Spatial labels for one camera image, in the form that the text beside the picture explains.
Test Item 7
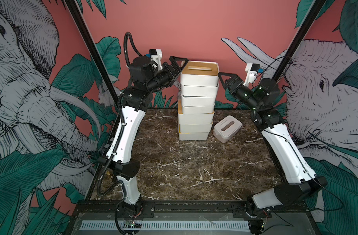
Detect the small white box bamboo lid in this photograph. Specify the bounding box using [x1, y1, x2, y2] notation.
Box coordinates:
[180, 61, 220, 87]

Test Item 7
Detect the white box grey lid front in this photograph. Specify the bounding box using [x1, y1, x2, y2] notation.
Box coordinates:
[181, 85, 219, 97]

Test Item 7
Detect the white box grey lid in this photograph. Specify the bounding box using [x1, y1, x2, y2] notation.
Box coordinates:
[181, 85, 219, 97]
[181, 95, 216, 107]

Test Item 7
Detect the white box grey lid back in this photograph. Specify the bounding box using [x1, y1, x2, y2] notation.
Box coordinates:
[181, 95, 216, 107]

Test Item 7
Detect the white box bamboo lid corner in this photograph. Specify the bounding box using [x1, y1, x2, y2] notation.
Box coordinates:
[178, 110, 215, 124]

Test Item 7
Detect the large white box bamboo lid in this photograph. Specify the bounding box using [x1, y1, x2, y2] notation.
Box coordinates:
[179, 123, 213, 133]

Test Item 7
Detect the narrow white box bamboo lid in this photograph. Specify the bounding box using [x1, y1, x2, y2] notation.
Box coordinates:
[178, 104, 214, 115]

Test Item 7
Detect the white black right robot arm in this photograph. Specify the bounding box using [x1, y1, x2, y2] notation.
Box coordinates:
[218, 72, 328, 217]

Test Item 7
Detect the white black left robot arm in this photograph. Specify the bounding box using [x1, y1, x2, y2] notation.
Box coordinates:
[96, 55, 189, 217]

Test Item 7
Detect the pink white drip tissue box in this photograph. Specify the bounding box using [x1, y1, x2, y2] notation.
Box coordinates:
[213, 116, 242, 143]

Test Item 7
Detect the white box yellow wood lid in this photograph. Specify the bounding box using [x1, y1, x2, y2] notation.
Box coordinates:
[179, 131, 209, 141]

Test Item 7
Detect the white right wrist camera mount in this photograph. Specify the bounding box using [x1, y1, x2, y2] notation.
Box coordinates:
[243, 63, 260, 87]

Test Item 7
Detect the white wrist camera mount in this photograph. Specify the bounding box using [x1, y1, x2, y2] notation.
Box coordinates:
[146, 49, 163, 71]
[243, 63, 260, 87]

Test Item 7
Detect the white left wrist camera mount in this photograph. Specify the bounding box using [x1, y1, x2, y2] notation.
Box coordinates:
[146, 49, 163, 71]

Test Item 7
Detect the black left frame post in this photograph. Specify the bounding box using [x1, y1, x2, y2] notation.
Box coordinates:
[64, 0, 118, 105]

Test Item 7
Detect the black frame post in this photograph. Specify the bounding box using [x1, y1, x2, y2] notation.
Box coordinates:
[272, 0, 326, 84]
[64, 0, 118, 105]

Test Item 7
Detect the black right frame post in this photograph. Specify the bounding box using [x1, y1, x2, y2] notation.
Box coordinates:
[272, 0, 326, 84]

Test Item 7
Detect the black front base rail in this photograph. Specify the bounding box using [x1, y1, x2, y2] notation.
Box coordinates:
[73, 200, 312, 220]

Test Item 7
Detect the white ribbed cable duct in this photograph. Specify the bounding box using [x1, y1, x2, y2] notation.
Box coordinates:
[79, 220, 250, 232]

